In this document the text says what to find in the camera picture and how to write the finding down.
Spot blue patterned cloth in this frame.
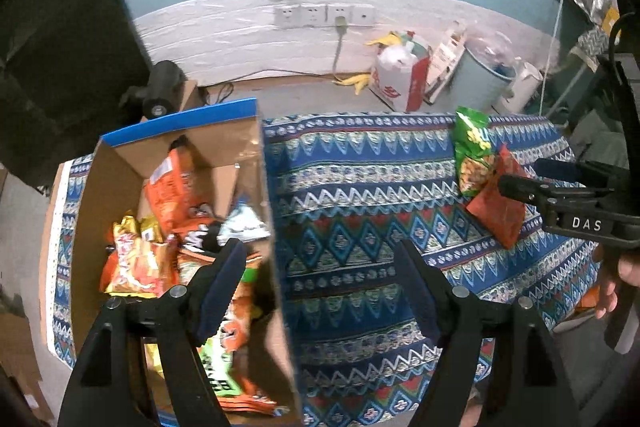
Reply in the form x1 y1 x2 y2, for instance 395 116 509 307
50 109 601 427

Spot gold snack bag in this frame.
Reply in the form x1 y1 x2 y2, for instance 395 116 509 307
140 214 169 246

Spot cardboard box with blue rim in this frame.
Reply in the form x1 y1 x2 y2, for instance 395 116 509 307
70 98 304 427

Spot banana peel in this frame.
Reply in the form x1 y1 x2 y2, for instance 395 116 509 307
334 74 374 96

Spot green and orange snack bag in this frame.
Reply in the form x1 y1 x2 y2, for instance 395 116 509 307
197 267 277 414

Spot person's right hand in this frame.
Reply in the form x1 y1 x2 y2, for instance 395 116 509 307
594 247 640 320

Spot white and blue snack bag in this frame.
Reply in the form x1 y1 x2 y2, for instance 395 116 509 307
216 197 271 243

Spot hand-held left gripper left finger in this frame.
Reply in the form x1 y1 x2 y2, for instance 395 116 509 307
57 238 248 427

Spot flat cardboard sheet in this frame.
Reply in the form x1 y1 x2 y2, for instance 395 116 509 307
0 297 54 424

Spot black speaker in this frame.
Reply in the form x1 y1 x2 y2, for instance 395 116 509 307
120 61 187 118

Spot grey power cable with plug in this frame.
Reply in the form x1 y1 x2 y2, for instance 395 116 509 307
331 16 351 82

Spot red snack bag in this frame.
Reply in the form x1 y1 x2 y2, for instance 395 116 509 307
465 143 536 251

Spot black cable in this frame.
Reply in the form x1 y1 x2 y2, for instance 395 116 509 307
200 69 341 106

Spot white kettle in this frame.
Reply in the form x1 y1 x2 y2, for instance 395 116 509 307
495 62 545 116

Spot orange and yellow snack bag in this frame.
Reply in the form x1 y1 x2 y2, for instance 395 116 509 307
100 227 181 299

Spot white and red plastic bag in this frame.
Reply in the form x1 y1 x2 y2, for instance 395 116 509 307
372 32 434 112

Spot flat cardboard carton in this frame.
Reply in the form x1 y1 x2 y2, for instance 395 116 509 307
425 21 469 102

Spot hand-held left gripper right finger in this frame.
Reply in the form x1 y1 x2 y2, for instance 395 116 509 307
394 238 583 427

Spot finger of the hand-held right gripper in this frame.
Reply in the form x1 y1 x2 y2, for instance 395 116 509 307
497 173 597 208
532 158 627 194

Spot pale blue bucket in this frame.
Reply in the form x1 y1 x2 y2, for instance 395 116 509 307
445 39 519 114

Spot large orange snack bag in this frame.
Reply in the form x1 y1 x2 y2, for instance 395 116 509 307
144 136 226 258

